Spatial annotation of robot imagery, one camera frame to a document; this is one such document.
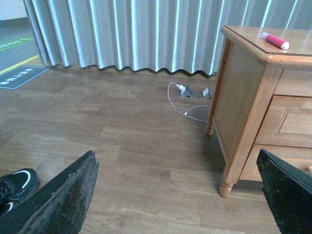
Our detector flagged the pink marker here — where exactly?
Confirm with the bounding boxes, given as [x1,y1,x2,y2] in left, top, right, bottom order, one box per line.
[261,32,290,50]

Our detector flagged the black sneaker lower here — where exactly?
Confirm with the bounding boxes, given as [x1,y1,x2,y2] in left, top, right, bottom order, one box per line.
[0,201,15,216]

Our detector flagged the white charger cable on floor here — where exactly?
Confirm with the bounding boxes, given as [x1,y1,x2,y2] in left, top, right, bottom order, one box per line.
[167,82,211,122]

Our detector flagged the grey pleated curtain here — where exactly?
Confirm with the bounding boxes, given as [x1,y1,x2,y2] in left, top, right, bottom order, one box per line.
[24,0,312,74]

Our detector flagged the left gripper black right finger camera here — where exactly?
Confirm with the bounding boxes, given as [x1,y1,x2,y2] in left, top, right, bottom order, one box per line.
[256,149,312,234]

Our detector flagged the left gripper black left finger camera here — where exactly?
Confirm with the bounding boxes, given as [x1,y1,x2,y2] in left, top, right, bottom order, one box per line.
[0,151,99,234]

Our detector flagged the black sneaker upper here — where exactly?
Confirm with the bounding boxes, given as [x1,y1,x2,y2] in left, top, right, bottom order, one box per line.
[0,168,39,203]

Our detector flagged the wooden nightstand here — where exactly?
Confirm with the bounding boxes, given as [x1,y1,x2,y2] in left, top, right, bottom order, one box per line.
[206,26,312,197]

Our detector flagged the black sneaker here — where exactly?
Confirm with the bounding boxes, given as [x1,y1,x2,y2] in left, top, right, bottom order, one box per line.
[0,168,39,203]
[0,201,15,216]

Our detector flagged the floor socket with plug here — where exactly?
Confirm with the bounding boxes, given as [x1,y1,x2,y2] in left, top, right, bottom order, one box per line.
[177,85,194,98]

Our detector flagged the wooden drawer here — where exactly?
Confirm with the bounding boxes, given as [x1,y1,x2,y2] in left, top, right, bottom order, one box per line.
[239,144,312,181]
[255,96,312,148]

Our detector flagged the grey floor sign sticker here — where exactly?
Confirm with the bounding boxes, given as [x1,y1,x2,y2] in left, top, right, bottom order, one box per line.
[0,65,49,89]

